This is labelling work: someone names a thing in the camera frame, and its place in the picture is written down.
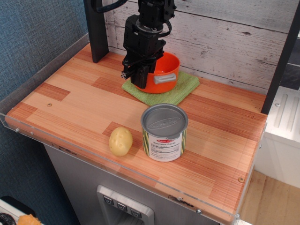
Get orange fuzzy toy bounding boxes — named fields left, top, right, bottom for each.
left=17, top=214, right=42, bottom=225

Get dark grey post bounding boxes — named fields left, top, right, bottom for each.
left=83, top=0, right=109, bottom=63
left=261, top=1, right=300, bottom=115

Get silver ice dispenser panel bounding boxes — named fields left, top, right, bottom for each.
left=97, top=185, right=155, bottom=225

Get toy tin can grey lid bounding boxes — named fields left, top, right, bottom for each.
left=141, top=104, right=188, bottom=162

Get dark grey right post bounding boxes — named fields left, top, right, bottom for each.
left=261, top=1, right=300, bottom=115

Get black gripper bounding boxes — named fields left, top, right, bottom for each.
left=121, top=15, right=165, bottom=89

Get clear acrylic edge guard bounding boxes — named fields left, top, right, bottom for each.
left=4, top=110, right=266, bottom=225

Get yellow toy potato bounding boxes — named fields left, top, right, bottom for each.
left=109, top=127, right=133, bottom=157

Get grey toy fridge cabinet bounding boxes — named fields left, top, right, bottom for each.
left=45, top=145, right=217, bottom=225

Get white black object corner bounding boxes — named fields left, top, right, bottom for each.
left=0, top=196, right=36, bottom=225

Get dark grey left post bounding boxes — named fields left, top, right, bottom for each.
left=83, top=0, right=109, bottom=63

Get white toy sink unit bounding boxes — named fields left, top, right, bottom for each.
left=255, top=87, right=300, bottom=188

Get green folded cloth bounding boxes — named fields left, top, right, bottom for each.
left=122, top=71, right=200, bottom=106

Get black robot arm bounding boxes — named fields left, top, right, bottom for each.
left=121, top=0, right=177, bottom=89

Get orange toy pot grey handles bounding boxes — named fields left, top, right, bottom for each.
left=136, top=52, right=180, bottom=94

